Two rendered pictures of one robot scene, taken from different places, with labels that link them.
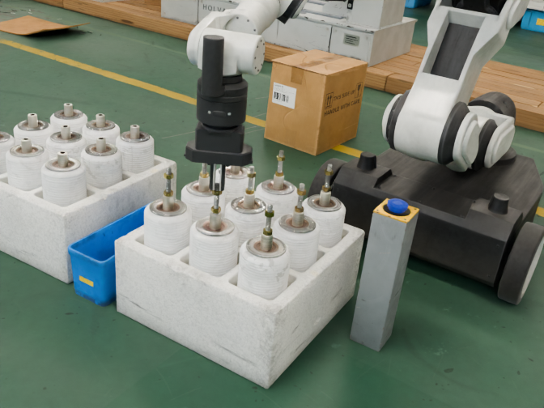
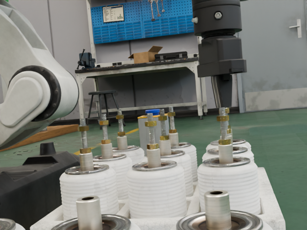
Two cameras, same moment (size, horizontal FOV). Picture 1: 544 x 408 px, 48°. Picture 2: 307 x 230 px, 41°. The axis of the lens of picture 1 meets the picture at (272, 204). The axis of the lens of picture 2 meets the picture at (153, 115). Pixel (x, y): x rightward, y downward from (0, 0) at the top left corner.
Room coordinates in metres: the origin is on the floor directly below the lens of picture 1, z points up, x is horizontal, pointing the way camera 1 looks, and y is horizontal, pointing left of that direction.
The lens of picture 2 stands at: (1.40, 0.80, 0.37)
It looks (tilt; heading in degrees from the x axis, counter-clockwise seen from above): 3 degrees down; 252
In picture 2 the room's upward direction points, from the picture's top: 5 degrees counter-clockwise
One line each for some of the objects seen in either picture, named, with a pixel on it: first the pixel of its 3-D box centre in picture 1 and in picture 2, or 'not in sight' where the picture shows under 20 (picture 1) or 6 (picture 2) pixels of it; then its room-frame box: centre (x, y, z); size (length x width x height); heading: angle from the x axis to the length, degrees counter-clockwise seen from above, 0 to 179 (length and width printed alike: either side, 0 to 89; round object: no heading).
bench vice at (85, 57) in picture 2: not in sight; (86, 60); (0.49, -4.53, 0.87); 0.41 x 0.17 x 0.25; 59
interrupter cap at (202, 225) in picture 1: (214, 226); (227, 151); (1.04, 0.11, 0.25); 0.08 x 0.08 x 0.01
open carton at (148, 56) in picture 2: not in sight; (145, 56); (-0.31, -4.53, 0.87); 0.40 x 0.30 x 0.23; 135
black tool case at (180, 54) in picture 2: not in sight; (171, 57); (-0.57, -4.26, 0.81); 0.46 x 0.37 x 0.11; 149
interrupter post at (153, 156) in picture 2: (204, 183); (153, 158); (1.20, 0.15, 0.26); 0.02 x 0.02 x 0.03
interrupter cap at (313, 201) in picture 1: (324, 203); (123, 149); (1.19, -0.11, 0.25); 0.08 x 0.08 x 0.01
